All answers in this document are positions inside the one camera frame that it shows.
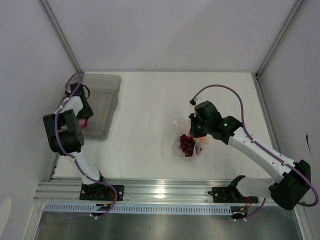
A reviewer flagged red onion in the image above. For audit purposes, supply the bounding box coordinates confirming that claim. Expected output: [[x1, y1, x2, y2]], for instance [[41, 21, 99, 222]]
[[78, 118, 88, 129]]

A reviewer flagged orange fruit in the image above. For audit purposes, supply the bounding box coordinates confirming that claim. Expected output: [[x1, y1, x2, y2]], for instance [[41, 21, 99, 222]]
[[189, 134, 207, 143]]

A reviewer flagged slotted white cable duct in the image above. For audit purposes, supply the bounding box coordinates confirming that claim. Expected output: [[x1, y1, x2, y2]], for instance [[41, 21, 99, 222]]
[[43, 202, 233, 216]]

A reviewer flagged aluminium frame post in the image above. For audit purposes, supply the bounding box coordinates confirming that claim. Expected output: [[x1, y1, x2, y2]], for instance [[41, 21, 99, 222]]
[[38, 0, 82, 72], [254, 0, 307, 78]]

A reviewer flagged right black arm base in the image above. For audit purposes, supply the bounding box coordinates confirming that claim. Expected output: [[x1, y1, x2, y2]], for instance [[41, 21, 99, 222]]
[[207, 187, 259, 204]]

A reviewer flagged clear zip top bag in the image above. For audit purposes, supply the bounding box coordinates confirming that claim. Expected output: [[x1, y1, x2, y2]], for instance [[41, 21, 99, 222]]
[[171, 120, 209, 159]]

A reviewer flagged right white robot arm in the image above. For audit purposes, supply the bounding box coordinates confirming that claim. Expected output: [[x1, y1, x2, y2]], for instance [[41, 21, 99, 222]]
[[189, 98, 311, 211]]

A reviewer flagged dark red grape bunch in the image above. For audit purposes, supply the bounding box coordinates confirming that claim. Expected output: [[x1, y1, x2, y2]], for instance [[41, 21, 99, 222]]
[[179, 134, 203, 158]]

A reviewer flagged aluminium mounting rail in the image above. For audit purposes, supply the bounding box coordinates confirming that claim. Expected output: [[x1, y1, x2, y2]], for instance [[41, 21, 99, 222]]
[[33, 178, 231, 204]]

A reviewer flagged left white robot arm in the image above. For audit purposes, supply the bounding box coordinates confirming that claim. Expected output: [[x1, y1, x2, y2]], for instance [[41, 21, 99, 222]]
[[43, 83, 109, 200]]

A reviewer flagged right aluminium frame post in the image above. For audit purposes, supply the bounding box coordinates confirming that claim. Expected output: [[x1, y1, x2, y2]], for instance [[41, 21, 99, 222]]
[[254, 0, 307, 78]]

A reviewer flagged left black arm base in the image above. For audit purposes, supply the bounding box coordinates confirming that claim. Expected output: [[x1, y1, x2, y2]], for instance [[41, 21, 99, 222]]
[[79, 183, 125, 202]]

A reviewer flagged left aluminium frame post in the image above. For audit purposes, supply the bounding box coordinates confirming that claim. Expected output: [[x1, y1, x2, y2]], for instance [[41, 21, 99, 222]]
[[38, 0, 82, 72]]

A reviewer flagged clear grey plastic bin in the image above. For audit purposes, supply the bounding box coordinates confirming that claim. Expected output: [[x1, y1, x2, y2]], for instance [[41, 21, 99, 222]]
[[64, 72, 122, 141]]

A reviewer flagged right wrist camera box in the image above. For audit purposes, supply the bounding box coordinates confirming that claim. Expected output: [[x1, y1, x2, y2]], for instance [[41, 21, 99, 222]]
[[189, 97, 204, 106]]

